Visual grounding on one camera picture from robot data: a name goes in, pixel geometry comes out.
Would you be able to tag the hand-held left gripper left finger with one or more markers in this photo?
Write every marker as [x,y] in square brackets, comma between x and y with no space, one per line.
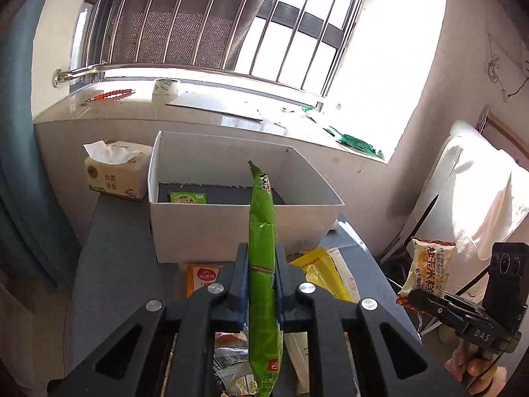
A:
[241,281]

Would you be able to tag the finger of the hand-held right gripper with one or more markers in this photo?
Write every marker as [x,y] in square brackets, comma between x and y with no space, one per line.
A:
[430,304]

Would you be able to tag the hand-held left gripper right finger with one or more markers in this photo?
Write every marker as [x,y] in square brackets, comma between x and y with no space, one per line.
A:
[280,285]

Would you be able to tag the tall green snack packet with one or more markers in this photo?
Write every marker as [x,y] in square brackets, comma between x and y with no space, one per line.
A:
[260,256]

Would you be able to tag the cream corn cake packet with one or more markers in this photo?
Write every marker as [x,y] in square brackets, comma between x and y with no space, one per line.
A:
[430,264]

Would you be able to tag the white cardboard box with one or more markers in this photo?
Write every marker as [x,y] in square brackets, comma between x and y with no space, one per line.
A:
[231,231]

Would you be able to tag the person's right hand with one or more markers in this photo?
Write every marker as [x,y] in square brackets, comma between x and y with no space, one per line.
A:
[458,370]

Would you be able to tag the orange snack packet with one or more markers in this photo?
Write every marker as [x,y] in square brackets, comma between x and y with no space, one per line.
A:
[202,278]

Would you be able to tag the yellow snack packet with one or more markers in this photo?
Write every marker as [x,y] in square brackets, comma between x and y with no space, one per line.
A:
[318,273]

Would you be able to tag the white snack packet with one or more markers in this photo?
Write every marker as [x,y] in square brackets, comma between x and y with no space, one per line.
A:
[345,277]

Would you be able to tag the white paper packet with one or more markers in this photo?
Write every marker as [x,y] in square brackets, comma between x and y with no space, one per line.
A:
[297,359]

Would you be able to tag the clear printed snack packet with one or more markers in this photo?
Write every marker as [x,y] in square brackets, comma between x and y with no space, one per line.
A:
[231,366]

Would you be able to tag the small green snack packet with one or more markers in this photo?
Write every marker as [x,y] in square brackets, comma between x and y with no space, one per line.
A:
[188,198]

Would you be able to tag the green plastic bag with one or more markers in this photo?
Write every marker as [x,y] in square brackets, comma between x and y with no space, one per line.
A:
[355,142]

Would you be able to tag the tissue paper pack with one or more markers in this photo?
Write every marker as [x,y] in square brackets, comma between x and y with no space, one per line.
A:
[118,178]

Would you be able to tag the flat cardboard sheet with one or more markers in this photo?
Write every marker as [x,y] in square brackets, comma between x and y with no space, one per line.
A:
[215,105]

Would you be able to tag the clear green plastic wrapper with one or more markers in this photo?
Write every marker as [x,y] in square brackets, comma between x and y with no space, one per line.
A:
[308,109]

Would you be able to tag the clear tape roll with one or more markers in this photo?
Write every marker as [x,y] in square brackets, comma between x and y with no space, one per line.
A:
[165,89]

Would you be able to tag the orange beaded tool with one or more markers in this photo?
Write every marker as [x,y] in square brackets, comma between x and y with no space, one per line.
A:
[113,93]

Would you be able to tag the grey hanging cloth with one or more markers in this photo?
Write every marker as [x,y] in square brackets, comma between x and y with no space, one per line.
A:
[198,16]

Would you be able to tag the wooden frame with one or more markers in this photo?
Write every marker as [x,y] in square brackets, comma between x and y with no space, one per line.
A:
[506,132]

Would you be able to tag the steel window guard rail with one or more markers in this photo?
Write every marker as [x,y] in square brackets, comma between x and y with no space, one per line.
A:
[95,68]

